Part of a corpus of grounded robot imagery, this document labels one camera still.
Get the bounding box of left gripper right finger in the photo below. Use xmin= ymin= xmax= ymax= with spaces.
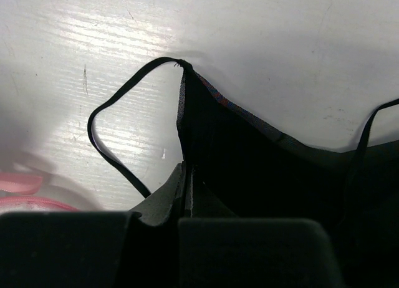
xmin=186 ymin=166 xmax=237 ymax=218

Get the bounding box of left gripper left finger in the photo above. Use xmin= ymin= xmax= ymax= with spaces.
xmin=130 ymin=162 xmax=186 ymax=227

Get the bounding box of black bra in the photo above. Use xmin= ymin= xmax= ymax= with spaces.
xmin=87 ymin=57 xmax=398 ymax=287

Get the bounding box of white mesh laundry bag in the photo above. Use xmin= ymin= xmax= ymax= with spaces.
xmin=1 ymin=170 xmax=83 ymax=214

